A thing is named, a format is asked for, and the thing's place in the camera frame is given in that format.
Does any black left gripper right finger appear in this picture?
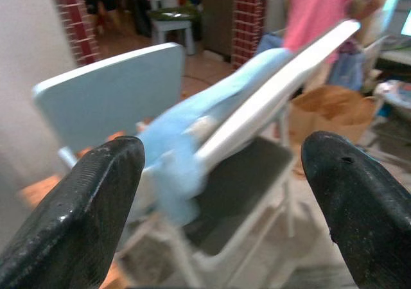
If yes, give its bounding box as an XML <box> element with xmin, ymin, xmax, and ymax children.
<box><xmin>301</xmin><ymin>130</ymin><xmax>411</xmax><ymax>289</ymax></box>

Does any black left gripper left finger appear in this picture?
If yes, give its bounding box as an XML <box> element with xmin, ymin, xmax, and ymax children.
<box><xmin>0</xmin><ymin>136</ymin><xmax>146</xmax><ymax>289</ymax></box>

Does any brown paper bag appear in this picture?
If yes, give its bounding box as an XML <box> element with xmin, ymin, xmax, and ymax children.
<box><xmin>288</xmin><ymin>85</ymin><xmax>380</xmax><ymax>145</ymax></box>

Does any patterned round bowl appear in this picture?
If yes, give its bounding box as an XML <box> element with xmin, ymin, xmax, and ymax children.
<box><xmin>374</xmin><ymin>80</ymin><xmax>411</xmax><ymax>110</ymax></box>

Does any light blue child chair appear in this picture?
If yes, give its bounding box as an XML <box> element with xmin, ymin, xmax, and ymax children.
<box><xmin>31</xmin><ymin>41</ymin><xmax>186</xmax><ymax>168</ymax></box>

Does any light blue cloth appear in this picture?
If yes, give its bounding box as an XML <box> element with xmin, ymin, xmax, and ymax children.
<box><xmin>137</xmin><ymin>46</ymin><xmax>293</xmax><ymax>225</ymax></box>

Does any white high chair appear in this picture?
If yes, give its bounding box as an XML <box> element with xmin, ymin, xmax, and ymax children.
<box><xmin>118</xmin><ymin>19</ymin><xmax>362</xmax><ymax>289</ymax></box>

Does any red brick pillar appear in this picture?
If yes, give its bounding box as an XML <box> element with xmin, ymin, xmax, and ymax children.
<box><xmin>49</xmin><ymin>0</ymin><xmax>102</xmax><ymax>67</ymax></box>
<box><xmin>231</xmin><ymin>0</ymin><xmax>269</xmax><ymax>70</ymax></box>

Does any person in pink shirt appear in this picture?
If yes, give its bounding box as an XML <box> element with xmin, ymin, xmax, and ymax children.
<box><xmin>256</xmin><ymin>0</ymin><xmax>386</xmax><ymax>92</ymax></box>

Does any small table with green top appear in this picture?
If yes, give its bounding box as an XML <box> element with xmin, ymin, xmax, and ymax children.
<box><xmin>148</xmin><ymin>8</ymin><xmax>202</xmax><ymax>56</ymax></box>

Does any brown wooden cabinet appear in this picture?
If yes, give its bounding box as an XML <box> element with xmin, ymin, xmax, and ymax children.
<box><xmin>202</xmin><ymin>0</ymin><xmax>235</xmax><ymax>58</ymax></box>

